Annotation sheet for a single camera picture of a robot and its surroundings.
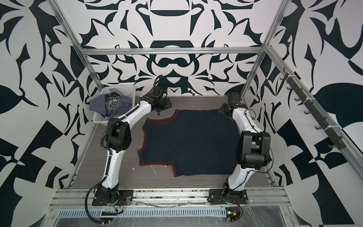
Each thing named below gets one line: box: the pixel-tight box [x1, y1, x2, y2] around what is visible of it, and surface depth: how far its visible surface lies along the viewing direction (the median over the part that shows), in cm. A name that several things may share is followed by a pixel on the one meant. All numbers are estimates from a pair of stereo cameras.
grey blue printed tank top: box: [88, 92, 133, 117], surface depth 106 cm
